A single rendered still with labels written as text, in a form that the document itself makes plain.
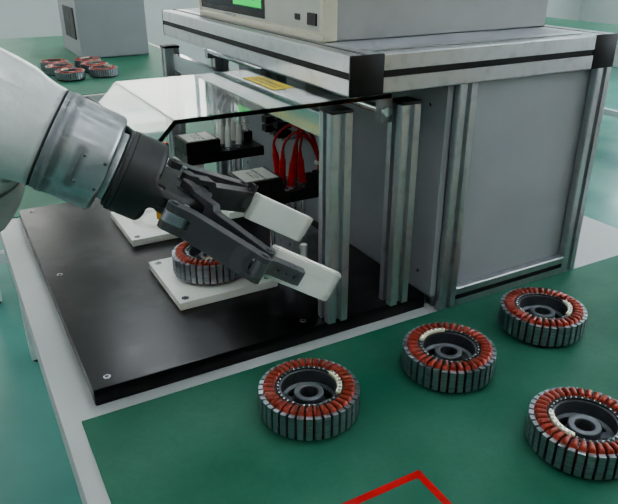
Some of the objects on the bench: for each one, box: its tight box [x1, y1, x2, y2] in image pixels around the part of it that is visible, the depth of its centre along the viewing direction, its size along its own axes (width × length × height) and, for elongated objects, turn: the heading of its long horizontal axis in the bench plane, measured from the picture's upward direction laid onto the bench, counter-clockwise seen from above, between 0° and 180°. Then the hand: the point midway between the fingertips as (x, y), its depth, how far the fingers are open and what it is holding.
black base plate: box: [19, 198, 425, 406], centre depth 110 cm, size 47×64×2 cm
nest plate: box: [110, 208, 179, 247], centre depth 118 cm, size 15×15×1 cm
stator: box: [525, 387, 618, 480], centre depth 68 cm, size 11×11×4 cm
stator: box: [258, 358, 360, 441], centre depth 73 cm, size 11×11×4 cm
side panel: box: [427, 67, 612, 311], centre depth 95 cm, size 28×3×32 cm, turn 119°
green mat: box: [82, 249, 618, 504], centre depth 69 cm, size 94×61×1 cm, turn 119°
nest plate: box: [149, 257, 278, 311], centre depth 99 cm, size 15×15×1 cm
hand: (309, 252), depth 65 cm, fingers open, 13 cm apart
